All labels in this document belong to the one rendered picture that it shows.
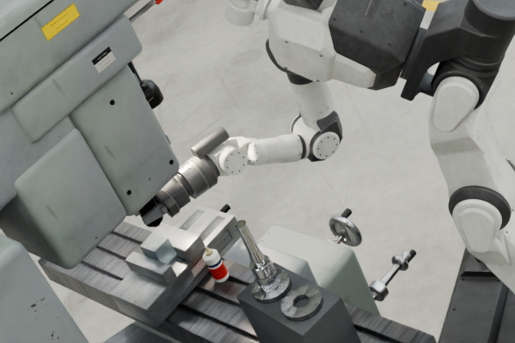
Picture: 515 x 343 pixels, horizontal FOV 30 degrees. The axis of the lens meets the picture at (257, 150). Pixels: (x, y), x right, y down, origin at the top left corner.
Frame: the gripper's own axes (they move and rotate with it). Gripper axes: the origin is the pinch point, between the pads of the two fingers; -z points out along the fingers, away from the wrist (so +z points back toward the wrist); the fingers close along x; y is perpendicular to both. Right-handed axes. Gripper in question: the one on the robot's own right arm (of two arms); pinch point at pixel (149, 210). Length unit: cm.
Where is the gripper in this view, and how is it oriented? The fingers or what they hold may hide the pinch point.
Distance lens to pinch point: 233.4
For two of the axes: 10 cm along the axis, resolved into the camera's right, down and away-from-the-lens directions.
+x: 5.3, 3.3, -7.8
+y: 3.5, 7.6, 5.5
